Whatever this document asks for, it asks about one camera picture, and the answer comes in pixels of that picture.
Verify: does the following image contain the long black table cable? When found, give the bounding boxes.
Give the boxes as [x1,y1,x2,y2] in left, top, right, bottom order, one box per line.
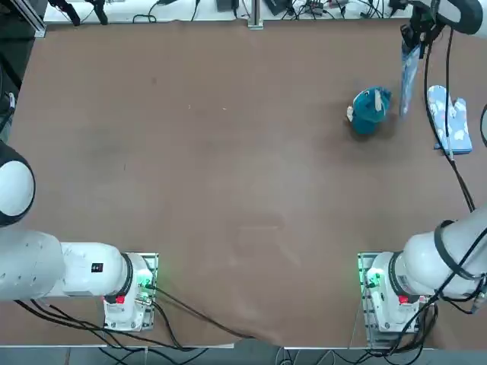
[153,285,256,340]

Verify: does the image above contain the small blue plush doll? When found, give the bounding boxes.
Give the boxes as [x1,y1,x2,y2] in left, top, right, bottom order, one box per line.
[345,86,393,135]

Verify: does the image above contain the black right base cable bundle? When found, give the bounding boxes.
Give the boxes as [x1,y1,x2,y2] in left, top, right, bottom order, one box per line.
[353,273,487,354]

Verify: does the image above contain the aluminium frame post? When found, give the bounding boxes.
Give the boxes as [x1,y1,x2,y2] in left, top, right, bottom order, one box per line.
[247,0,265,29]

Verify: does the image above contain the aluminium frame profile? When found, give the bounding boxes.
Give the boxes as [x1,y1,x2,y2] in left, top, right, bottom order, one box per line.
[6,0,47,38]

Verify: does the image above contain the black base cable bundle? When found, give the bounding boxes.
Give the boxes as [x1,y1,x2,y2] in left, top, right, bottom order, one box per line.
[353,273,487,354]
[14,298,208,353]

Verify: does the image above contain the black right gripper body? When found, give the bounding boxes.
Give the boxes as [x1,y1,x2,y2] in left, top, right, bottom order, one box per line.
[400,6,443,47]

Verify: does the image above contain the black stand leg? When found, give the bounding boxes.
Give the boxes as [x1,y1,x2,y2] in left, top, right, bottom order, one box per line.
[48,0,81,27]
[88,0,110,25]

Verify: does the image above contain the black left base cable bundle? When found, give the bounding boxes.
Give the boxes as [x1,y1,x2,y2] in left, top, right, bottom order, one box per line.
[14,298,208,353]

